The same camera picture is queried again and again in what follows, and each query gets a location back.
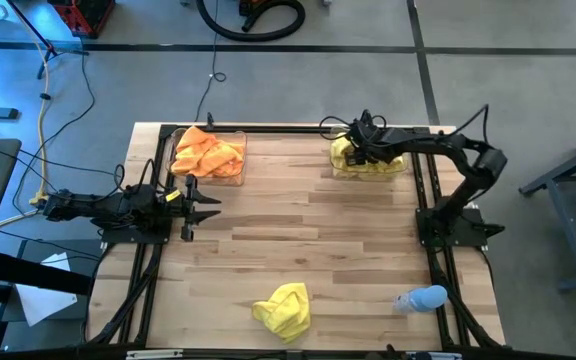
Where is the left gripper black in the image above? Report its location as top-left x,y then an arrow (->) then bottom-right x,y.
155,173 -> 223,243

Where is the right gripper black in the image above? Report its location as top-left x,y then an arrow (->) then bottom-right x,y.
344,120 -> 395,168

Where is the clear plastic bin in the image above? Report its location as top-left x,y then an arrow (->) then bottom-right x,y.
166,127 -> 248,187
328,127 -> 410,182

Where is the black vacuum nozzle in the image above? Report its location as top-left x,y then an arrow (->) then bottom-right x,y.
239,0 -> 289,32

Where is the clear water bottle blue label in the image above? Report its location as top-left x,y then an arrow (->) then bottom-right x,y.
392,284 -> 449,315

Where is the black desk beam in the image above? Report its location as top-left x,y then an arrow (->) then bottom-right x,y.
0,248 -> 93,296

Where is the white paper sheet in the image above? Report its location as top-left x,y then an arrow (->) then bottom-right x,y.
15,252 -> 79,327

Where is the black tripod stand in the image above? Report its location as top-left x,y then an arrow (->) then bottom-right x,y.
6,0 -> 90,80

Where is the red tool box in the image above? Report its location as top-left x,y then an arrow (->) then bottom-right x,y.
47,0 -> 117,39

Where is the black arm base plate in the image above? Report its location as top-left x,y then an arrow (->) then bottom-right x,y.
98,225 -> 173,246
415,207 -> 507,249

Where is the black aluminium table frame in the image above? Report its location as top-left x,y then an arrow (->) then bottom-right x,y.
82,108 -> 507,360

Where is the black vacuum hose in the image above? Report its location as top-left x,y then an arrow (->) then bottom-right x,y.
195,0 -> 307,43

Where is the yellow extension cable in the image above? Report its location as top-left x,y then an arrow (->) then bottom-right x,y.
0,9 -> 112,231

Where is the silver table bracket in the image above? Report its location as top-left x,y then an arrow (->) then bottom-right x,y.
126,349 -> 184,360
406,352 -> 462,360

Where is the thin black floor cable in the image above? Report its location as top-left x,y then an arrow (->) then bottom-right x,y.
193,0 -> 228,124

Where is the long black floor cable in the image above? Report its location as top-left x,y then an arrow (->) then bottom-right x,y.
11,49 -> 97,216

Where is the blue-grey metal table frame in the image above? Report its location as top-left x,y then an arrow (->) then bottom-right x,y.
517,124 -> 576,294

